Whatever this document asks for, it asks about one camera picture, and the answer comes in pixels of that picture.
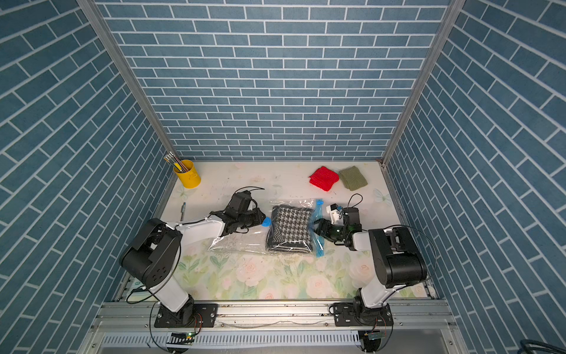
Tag houndstooth black white scarf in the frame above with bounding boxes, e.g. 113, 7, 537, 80
266, 204, 314, 254

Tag grey pen on table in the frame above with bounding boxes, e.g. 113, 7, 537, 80
180, 202, 187, 222

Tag yellow pencil cup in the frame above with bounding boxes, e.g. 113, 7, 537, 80
173, 159, 201, 189

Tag olive green knitted scarf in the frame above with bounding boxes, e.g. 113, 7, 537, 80
338, 166, 368, 191

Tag pencils in cup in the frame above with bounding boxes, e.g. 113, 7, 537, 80
164, 152, 184, 173

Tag aluminium front rail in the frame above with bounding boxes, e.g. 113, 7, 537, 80
80, 299, 466, 353

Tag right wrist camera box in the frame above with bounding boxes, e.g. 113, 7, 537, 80
326, 204, 343, 225

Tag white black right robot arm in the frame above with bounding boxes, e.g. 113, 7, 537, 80
313, 207, 428, 312

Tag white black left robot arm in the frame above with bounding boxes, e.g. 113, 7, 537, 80
119, 186, 266, 314

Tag aluminium corner post right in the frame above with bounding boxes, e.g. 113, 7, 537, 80
381, 0, 465, 168

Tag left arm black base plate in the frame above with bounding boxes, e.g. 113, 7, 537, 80
154, 303, 219, 330

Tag red knitted scarf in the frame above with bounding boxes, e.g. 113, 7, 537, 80
310, 166, 339, 192

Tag aluminium corner post left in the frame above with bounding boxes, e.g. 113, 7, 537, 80
77, 0, 177, 155

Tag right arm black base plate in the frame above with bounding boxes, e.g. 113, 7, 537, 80
328, 302, 394, 327

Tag clear plastic vacuum bag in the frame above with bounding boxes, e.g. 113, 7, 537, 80
209, 199, 324, 258

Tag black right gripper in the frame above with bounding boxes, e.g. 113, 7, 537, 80
309, 219, 348, 242

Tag aluminium corner post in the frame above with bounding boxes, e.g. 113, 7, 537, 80
77, 0, 177, 155
381, 0, 465, 168

